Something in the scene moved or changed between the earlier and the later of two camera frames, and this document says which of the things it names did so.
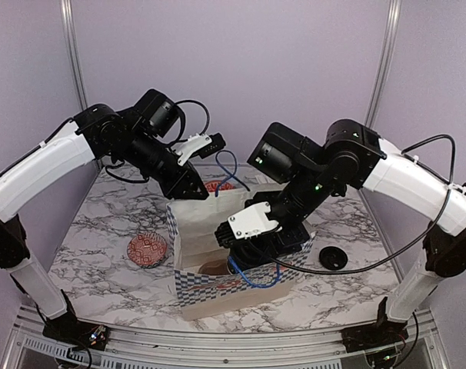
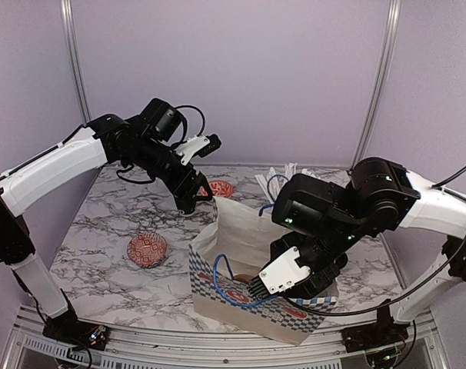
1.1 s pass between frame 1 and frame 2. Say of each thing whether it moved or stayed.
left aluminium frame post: stayed
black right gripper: moved
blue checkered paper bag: moved
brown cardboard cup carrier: moved
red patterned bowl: stayed
